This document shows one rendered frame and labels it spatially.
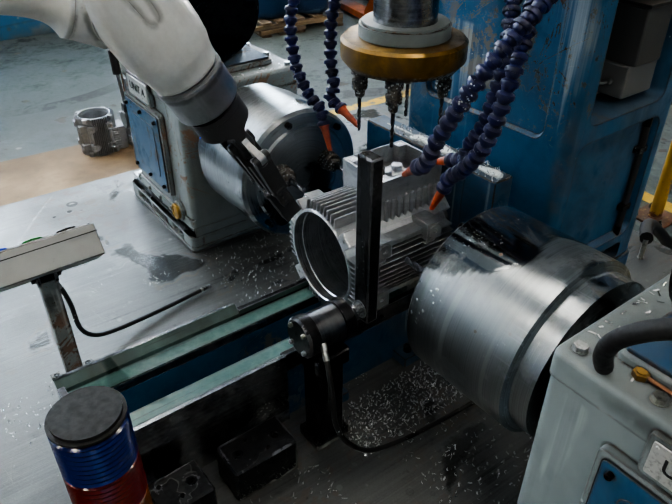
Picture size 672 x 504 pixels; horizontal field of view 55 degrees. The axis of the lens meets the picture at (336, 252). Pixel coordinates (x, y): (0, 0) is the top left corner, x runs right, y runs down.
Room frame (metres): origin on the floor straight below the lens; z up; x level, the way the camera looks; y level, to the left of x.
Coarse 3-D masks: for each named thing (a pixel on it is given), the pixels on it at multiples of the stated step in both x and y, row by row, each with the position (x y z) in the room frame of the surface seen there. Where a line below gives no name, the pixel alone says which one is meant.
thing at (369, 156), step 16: (368, 160) 0.70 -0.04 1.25; (368, 176) 0.70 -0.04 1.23; (368, 192) 0.70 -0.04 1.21; (368, 208) 0.70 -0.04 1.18; (368, 224) 0.70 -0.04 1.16; (368, 240) 0.70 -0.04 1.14; (368, 256) 0.70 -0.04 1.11; (368, 272) 0.70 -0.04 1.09; (368, 288) 0.70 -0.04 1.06; (368, 304) 0.70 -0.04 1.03; (368, 320) 0.70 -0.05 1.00
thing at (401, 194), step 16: (352, 160) 0.91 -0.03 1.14; (384, 160) 0.97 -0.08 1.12; (400, 160) 0.97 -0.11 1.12; (352, 176) 0.90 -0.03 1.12; (400, 176) 0.86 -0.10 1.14; (416, 176) 0.88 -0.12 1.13; (432, 176) 0.90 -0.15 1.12; (384, 192) 0.84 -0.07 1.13; (400, 192) 0.86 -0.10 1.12; (416, 192) 0.88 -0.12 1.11; (432, 192) 0.90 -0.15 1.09; (384, 208) 0.85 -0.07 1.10; (400, 208) 0.86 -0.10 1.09; (416, 208) 0.88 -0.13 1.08
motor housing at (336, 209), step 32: (352, 192) 0.88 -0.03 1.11; (320, 224) 0.93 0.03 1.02; (352, 224) 0.82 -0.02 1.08; (384, 224) 0.84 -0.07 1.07; (416, 224) 0.86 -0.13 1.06; (448, 224) 0.88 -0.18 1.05; (320, 256) 0.91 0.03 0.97; (352, 256) 0.78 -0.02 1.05; (416, 256) 0.84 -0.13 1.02; (320, 288) 0.85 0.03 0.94; (352, 288) 0.77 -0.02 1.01
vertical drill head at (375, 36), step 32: (384, 0) 0.89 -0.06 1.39; (416, 0) 0.88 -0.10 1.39; (352, 32) 0.94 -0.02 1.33; (384, 32) 0.87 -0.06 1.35; (416, 32) 0.86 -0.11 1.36; (448, 32) 0.89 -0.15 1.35; (352, 64) 0.87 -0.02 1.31; (384, 64) 0.84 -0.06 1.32; (416, 64) 0.83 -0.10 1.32; (448, 64) 0.85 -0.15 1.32
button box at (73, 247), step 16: (48, 240) 0.78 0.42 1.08; (64, 240) 0.79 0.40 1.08; (80, 240) 0.80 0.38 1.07; (96, 240) 0.81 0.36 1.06; (0, 256) 0.74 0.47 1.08; (16, 256) 0.75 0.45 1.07; (32, 256) 0.76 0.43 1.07; (48, 256) 0.77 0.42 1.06; (64, 256) 0.78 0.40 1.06; (80, 256) 0.79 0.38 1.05; (96, 256) 0.80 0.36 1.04; (0, 272) 0.73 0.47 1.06; (16, 272) 0.74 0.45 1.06; (32, 272) 0.75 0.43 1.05; (48, 272) 0.75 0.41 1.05; (0, 288) 0.72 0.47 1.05
